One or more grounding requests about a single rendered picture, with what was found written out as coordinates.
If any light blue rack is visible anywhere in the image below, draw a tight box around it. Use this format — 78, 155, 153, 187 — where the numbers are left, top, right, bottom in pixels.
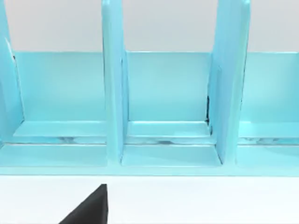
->
0, 0, 299, 177

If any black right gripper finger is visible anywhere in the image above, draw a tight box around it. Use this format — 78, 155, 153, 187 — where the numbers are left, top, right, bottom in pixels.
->
58, 183, 109, 224

